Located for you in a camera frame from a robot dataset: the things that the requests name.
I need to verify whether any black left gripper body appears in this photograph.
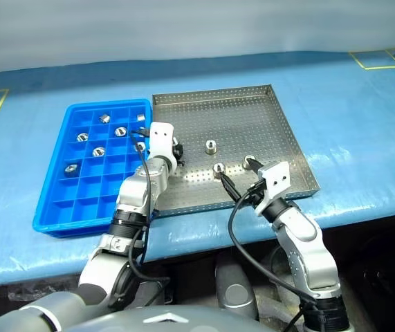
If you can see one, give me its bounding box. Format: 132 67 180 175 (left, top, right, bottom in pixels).
171 136 185 167

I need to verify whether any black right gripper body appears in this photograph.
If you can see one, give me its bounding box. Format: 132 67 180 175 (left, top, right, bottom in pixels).
239 178 268 209

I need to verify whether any perforated steel tray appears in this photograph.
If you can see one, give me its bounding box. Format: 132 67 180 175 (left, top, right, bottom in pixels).
151 84 322 219

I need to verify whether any blue plastic compartment tray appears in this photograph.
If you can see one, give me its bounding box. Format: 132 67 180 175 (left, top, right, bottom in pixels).
32 99 157 240

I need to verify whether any grey rounded housing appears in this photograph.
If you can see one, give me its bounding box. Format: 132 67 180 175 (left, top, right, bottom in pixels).
214 255 258 321

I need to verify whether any grey robot torso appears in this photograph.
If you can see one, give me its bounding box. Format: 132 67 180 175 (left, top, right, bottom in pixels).
67 304 264 332

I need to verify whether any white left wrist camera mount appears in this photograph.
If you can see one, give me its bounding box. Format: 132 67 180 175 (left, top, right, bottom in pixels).
147 121 178 171

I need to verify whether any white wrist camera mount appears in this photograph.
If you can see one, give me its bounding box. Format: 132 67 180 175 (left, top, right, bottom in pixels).
257 161 292 209
147 121 178 171

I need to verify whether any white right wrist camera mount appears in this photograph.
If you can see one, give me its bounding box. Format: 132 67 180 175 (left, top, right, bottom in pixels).
257 161 292 209

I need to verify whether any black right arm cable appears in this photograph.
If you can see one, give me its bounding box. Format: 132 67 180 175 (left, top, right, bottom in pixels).
227 189 319 307

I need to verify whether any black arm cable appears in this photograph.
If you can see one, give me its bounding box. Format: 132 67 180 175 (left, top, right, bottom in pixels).
127 127 172 283
227 189 319 307

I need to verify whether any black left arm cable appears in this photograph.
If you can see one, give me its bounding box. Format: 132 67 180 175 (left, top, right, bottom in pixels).
127 127 172 283

